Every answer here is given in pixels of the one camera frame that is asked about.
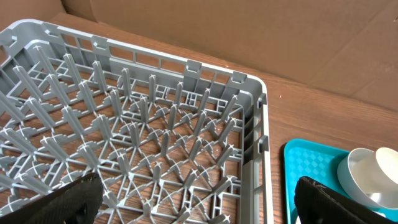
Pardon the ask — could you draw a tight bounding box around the pale green bowl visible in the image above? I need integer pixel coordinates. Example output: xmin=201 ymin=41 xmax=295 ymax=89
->
xmin=337 ymin=148 xmax=397 ymax=210

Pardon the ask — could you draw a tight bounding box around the teal plastic tray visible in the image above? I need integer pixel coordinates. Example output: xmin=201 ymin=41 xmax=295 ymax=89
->
xmin=284 ymin=139 xmax=397 ymax=223

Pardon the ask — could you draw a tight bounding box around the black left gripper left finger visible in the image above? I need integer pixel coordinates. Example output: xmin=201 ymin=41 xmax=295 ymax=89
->
xmin=1 ymin=172 xmax=103 ymax=224

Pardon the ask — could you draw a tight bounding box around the white cup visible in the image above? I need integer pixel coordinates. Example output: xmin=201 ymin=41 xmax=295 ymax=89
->
xmin=351 ymin=147 xmax=397 ymax=194

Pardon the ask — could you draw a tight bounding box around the grey dish rack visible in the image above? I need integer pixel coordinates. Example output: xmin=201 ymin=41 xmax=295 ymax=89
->
xmin=1 ymin=19 xmax=274 ymax=223

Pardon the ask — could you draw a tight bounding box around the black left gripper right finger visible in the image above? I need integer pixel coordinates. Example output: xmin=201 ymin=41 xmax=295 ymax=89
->
xmin=294 ymin=176 xmax=395 ymax=224

